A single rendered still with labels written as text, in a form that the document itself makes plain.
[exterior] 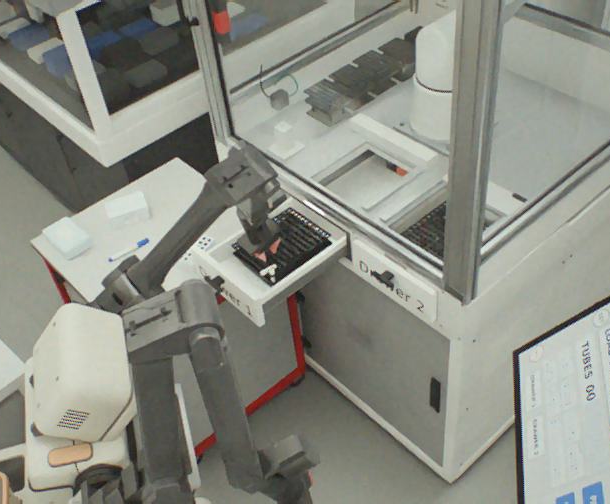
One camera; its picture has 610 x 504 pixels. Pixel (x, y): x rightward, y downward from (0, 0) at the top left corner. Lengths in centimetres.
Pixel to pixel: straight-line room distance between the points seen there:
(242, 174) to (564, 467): 80
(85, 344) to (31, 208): 269
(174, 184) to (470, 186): 126
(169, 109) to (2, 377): 109
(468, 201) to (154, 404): 86
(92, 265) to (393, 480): 122
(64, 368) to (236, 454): 32
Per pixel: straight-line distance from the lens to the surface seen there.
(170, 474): 126
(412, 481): 269
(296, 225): 217
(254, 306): 197
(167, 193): 260
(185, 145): 289
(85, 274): 240
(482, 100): 150
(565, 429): 157
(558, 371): 165
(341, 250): 213
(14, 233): 391
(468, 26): 145
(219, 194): 136
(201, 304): 101
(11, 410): 234
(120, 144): 270
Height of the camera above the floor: 236
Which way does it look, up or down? 44 degrees down
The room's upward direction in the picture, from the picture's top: 7 degrees counter-clockwise
